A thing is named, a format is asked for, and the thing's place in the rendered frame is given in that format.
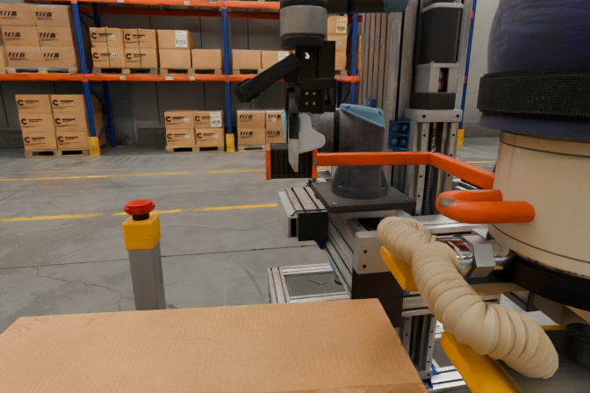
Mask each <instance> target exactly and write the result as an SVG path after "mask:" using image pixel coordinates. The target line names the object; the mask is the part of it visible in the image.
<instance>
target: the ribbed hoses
mask: <svg viewBox="0 0 590 393"><path fill-rule="evenodd" d="M377 236H378V241H379V242H380V243H381V244H382V245H383V246H384V247H385V248H386V249H387V250H388V251H389V252H390V253H391V254H393V255H394V256H395V257H396V258H399V259H400V261H403V262H405V263H407V264H408V265H409V266H412V267H411V271H412V276H413V278H414V283H415V284H416V287H417V289H418V290H419V291H420V294H421V296H422V297H423V301H424V302H425V303H426V304H427V305H428V308H429V309H430V310H431V311H432V312H433V314H434V316H435V319H436V320H437V321H438V322H440V323H441V324H442V328H443V329H444V330H445V331H446V332H449V333H453V334H454V336H455V338H456V340H457V343H460V344H463V345H467V346H470V347H471V348H472V349H473V350H474V351H475V352H476V353H477V354H480V355H483V354H488V355H489V357H492V358H494V359H495V360H498V359H500V360H503V361H504V362H505V363H506V364H507V365H508V366H509V367H510V368H512V369H514V370H515V371H517V372H519V373H520V374H522V375H525V376H527V377H535V378H538V377H541V378H543V379H547V378H549V377H552V376H553V374H554V373H555V371H556V370H557V369H558V353H557V351H556V349H555V347H554V346H553V344H552V343H551V341H550V338H549V336H548V335H547V334H546V333H545V331H544V329H543V328H542V327H541V326H540V325H538V324H537V323H536V322H535V321H534V320H533V319H532V318H530V317H529V316H528V315H526V314H525V313H522V312H519V311H514V310H513V309H512V308H511V307H507V306H500V305H499V304H490V302H487V301H484V302H483V299H482V298H481V296H478V294H477V293H476V292H475V290H474V289H472V288H471V286H470V285H469V284H468V282H466V281H465V279H464V278H463V277H462V276H461V273H462V271H463V269H464V268H462V269H461V271H460V272H459V273H458V270H459V261H458V258H457V256H456V254H455V252H454V250H452V249H451V248H450V247H449V246H448V245H447V244H444V243H442V242H440V241H436V239H435V238H438V237H437V236H436V235H433V234H432V233H430V230H429V229H428V228H427V227H424V225H423V224H422V223H421V222H415V221H414V220H413V219H412V218H408V219H406V218H405V217H388V218H385V219H383V220H381V222H380V223H379V224H378V227H377Z"/></svg>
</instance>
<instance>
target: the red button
mask: <svg viewBox="0 0 590 393"><path fill-rule="evenodd" d="M154 208H155V202H153V201H152V200H150V199H137V200H133V201H130V202H128V203H126V205H125V206H124V212H125V213H127V214H129V215H132V218H133V220H134V221H141V220H145V219H148V218H149V212H151V211H152V210H153V209H154Z"/></svg>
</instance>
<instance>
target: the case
mask: <svg viewBox="0 0 590 393"><path fill-rule="evenodd" d="M0 393H428V390H427V388H426V386H425V384H424V382H423V381H422V379H421V377H420V375H419V373H418V372H417V370H416V368H415V366H414V364H413V362H412V361H411V359H410V357H409V355H408V353H407V351H406V349H405V348H404V346H403V344H402V342H401V340H400V339H399V336H398V334H397V333H396V331H395V329H394V328H393V326H392V323H391V321H390V319H389V318H388V317H387V315H386V313H385V310H384V308H383V307H382V305H381V303H380V302H379V300H378V299H377V298H371V299H354V300H336V301H319V302H303V303H286V304H253V305H236V306H219V307H202V308H185V309H168V310H151V311H119V312H102V313H84V314H68V315H51V316H34V317H21V318H18V319H17V320H16V321H15V322H14V323H13V324H12V325H11V326H10V327H8V328H7V329H6V330H5V331H4V332H3V333H2V334H1V335H0Z"/></svg>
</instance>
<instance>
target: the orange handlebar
mask: <svg viewBox="0 0 590 393"><path fill-rule="evenodd" d="M381 165H432V166H434V167H436V168H439V169H441V170H443V171H445V172H447V173H449V174H451V175H454V176H456V177H458V178H460V179H463V180H465V181H467V182H469V183H471V184H474V185H476V186H478V187H480V188H481V189H476V190H450V191H446V192H443V193H441V194H440V195H439V196H438V197H437V199H436V200H435V207H436V209H437V210H439V212H440V213H441V214H442V215H444V216H445V217H447V218H450V219H452V220H455V221H458V222H462V223H467V224H505V223H528V222H530V221H532V220H533V219H534V217H535V215H536V213H535V210H534V208H533V206H532V205H531V204H529V203H528V202H525V201H503V197H502V194H501V192H500V190H498V189H493V182H494V176H495V173H493V172H490V171H487V170H485V169H483V168H478V167H476V166H473V165H471V164H468V163H466V162H463V161H459V160H457V159H454V158H451V157H449V156H447V155H444V154H439V153H431V152H358V153H317V166H381Z"/></svg>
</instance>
